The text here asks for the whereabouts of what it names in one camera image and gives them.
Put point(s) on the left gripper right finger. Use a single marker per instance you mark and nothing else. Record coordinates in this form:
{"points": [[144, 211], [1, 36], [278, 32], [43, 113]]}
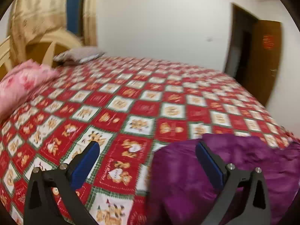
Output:
{"points": [[227, 178]]}

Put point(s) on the red door decoration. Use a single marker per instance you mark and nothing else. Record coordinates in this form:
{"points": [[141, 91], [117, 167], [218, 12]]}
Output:
{"points": [[268, 41]]}

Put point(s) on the cream wooden headboard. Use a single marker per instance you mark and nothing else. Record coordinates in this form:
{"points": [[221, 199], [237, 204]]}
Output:
{"points": [[41, 49]]}

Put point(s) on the metal door handle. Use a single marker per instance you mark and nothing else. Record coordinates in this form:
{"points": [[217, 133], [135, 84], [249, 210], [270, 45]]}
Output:
{"points": [[273, 72]]}

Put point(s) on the brown wooden door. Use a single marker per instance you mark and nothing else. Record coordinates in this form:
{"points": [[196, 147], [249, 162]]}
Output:
{"points": [[258, 80]]}

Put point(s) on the grey striped pillow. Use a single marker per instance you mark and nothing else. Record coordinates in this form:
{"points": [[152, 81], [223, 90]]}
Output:
{"points": [[78, 56]]}

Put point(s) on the pink floral pillow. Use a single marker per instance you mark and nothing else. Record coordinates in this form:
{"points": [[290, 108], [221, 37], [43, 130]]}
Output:
{"points": [[21, 82]]}

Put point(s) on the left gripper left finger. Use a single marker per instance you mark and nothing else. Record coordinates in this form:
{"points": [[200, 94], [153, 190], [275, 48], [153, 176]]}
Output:
{"points": [[40, 205]]}

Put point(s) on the dark wooden door frame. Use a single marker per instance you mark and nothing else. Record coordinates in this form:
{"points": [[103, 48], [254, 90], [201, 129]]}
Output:
{"points": [[240, 44]]}

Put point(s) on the purple down jacket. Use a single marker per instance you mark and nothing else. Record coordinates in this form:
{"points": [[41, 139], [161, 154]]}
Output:
{"points": [[181, 193]]}

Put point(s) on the blue window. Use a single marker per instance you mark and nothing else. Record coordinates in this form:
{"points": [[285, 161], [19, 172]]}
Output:
{"points": [[73, 16]]}

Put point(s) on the beige floral curtain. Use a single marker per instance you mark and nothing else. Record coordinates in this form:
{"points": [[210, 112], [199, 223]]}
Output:
{"points": [[31, 19]]}

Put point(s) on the red checkered bed sheet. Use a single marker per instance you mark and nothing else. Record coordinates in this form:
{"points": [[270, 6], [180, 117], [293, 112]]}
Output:
{"points": [[131, 107]]}

